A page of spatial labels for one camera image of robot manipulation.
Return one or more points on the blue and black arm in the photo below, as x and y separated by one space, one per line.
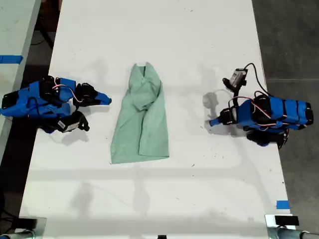
274 112
23 99

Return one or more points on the black camera box, grey face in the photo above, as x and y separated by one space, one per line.
238 77

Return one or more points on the black camera box, white label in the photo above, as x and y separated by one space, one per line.
68 123

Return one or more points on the metal table clamp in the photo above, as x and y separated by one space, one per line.
25 232
279 231

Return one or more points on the small black box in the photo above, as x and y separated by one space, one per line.
27 222
286 220

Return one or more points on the pale green T-shirt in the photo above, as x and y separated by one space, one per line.
144 124

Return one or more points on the black camera stalk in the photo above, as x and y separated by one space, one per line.
236 91

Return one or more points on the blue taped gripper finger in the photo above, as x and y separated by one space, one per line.
104 97
216 123
216 120
101 102

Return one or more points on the long blue tape strip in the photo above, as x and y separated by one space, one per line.
11 59

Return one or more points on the small black clip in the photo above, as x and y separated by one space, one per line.
162 237

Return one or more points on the short blue tape strip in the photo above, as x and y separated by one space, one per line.
282 204

